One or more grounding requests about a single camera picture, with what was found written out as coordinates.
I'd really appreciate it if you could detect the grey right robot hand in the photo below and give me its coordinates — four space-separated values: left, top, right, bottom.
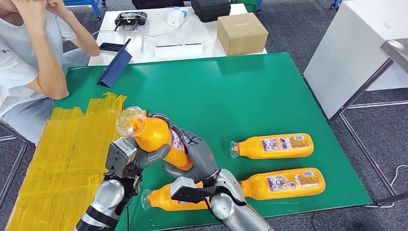
146 112 221 188

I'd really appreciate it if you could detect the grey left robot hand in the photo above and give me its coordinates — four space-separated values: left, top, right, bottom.
129 143 172 175

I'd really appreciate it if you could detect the person's left hand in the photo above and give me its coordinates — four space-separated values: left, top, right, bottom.
47 0 71 18

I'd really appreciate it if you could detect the person's right hand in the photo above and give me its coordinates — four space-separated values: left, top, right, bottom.
11 0 49 20

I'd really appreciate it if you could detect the orange Tide detergent bottle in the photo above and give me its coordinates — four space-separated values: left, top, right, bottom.
240 168 326 201
229 133 315 160
116 106 194 171
141 181 213 212

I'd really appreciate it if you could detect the person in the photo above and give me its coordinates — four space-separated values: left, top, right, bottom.
0 0 101 146

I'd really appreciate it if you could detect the black smartphone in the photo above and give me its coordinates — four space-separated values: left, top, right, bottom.
99 42 126 53

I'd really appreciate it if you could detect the black handheld controller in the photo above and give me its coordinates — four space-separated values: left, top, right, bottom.
114 11 148 32

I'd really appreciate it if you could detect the blue tablet case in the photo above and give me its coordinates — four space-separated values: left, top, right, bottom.
97 38 133 89

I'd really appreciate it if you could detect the yellow taped cardboard sheet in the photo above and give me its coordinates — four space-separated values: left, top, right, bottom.
5 91 128 231

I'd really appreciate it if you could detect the long white box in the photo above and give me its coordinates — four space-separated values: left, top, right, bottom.
153 43 204 59

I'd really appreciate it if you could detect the white tissue box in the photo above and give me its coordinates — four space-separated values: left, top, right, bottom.
166 7 188 28

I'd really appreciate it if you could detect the brown cardboard box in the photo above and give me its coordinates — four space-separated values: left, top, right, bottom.
217 13 269 56

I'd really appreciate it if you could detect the black carry case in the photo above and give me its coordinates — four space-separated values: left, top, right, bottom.
191 0 231 23

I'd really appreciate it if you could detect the white side table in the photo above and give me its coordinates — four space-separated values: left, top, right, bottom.
303 0 408 120

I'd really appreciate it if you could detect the steel table top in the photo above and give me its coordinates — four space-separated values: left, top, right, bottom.
380 38 408 75

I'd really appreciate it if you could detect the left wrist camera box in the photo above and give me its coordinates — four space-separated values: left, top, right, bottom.
105 137 138 179

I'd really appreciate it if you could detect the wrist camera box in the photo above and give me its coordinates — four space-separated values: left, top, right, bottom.
169 177 217 205
105 137 138 179

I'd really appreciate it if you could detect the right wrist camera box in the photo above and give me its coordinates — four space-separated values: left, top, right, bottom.
169 177 217 205

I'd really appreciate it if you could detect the grey metal table frame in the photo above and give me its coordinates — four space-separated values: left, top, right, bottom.
328 59 408 206

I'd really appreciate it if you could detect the white floor cable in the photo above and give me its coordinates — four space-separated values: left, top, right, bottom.
363 165 408 208

